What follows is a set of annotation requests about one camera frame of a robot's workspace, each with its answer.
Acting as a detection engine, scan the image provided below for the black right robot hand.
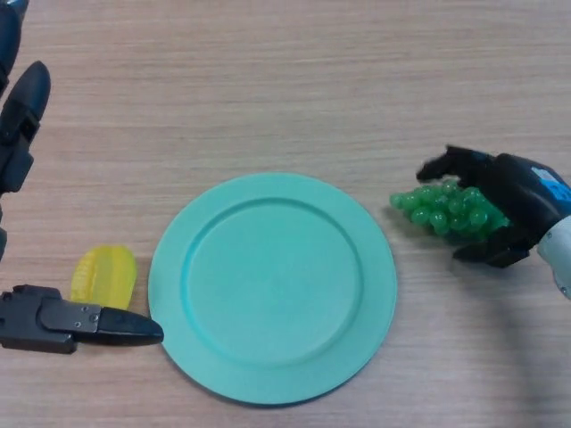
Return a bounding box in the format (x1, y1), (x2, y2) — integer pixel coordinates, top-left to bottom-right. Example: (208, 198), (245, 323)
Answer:
(415, 144), (571, 269)

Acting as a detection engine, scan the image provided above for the yellow starfruit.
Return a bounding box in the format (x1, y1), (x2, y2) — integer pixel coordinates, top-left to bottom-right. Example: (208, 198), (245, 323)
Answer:
(70, 243), (137, 312)

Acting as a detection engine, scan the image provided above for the teal round plate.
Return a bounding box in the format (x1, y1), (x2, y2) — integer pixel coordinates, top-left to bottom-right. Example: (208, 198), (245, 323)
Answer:
(147, 173), (398, 407)

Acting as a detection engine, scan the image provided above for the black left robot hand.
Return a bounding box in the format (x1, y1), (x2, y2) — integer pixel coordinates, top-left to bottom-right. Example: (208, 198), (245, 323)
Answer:
(0, 0), (165, 355)

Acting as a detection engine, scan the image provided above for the green grapes bunch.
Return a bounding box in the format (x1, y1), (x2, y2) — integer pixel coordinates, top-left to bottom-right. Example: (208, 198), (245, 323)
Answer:
(389, 179), (510, 245)

